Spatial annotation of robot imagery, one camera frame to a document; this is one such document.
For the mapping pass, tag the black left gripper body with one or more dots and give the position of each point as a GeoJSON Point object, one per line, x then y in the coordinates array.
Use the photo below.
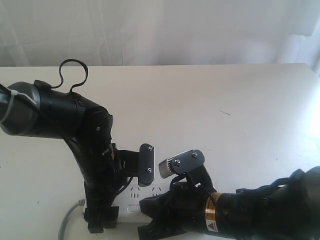
{"type": "Point", "coordinates": [102, 171]}

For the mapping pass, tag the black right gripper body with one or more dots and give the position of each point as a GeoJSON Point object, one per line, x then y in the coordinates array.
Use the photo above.
{"type": "Point", "coordinates": [185, 209]}

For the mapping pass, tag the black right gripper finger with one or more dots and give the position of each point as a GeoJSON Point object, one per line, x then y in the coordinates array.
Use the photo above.
{"type": "Point", "coordinates": [158, 230]}
{"type": "Point", "coordinates": [156, 207]}

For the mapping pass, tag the white five-outlet power strip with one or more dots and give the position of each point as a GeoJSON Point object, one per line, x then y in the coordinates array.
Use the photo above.
{"type": "Point", "coordinates": [129, 202]}

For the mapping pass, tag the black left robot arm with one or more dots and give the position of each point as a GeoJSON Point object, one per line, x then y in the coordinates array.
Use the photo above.
{"type": "Point", "coordinates": [35, 110]}

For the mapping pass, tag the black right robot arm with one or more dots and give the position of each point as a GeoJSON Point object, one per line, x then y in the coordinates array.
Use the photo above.
{"type": "Point", "coordinates": [286, 209]}

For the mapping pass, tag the white curtain backdrop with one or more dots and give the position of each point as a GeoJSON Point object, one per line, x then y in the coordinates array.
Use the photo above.
{"type": "Point", "coordinates": [159, 32]}

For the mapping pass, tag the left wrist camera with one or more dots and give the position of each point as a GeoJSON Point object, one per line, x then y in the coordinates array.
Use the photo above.
{"type": "Point", "coordinates": [140, 164]}

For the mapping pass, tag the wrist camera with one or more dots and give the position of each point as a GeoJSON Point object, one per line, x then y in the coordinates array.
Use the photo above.
{"type": "Point", "coordinates": [140, 164]}
{"type": "Point", "coordinates": [188, 165]}

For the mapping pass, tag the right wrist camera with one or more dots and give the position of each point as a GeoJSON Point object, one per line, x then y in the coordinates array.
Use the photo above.
{"type": "Point", "coordinates": [188, 165]}

